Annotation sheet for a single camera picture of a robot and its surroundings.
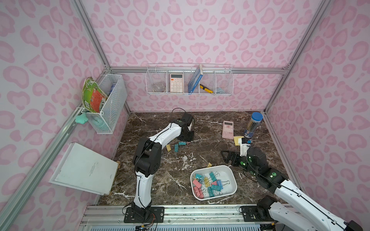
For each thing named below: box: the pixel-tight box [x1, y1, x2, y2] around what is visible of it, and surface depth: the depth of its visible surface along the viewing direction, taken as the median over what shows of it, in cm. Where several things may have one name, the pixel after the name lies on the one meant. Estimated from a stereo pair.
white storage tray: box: [189, 165, 238, 201], surface depth 85 cm
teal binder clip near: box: [195, 173, 203, 181], surface depth 85 cm
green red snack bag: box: [81, 76, 108, 114], surface depth 73 cm
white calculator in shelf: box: [169, 73, 184, 93], surface depth 97 cm
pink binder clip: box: [192, 179, 205, 199], surface depth 80 cm
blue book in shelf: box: [187, 64, 204, 95], surface depth 90 cm
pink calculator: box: [222, 120, 234, 140], surface depth 109 cm
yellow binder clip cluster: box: [203, 176, 211, 188], surface depth 84 cm
